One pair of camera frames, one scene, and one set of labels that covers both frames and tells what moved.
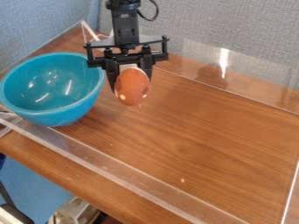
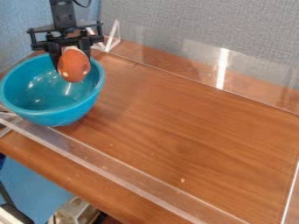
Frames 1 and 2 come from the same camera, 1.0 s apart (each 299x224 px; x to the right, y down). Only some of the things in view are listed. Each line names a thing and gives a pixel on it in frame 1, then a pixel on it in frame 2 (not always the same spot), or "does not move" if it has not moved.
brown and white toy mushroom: [132, 88] -> [73, 64]
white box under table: [77, 213] does not move
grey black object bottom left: [11, 213] does not move
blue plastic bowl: [51, 88] does not move
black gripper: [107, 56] -> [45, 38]
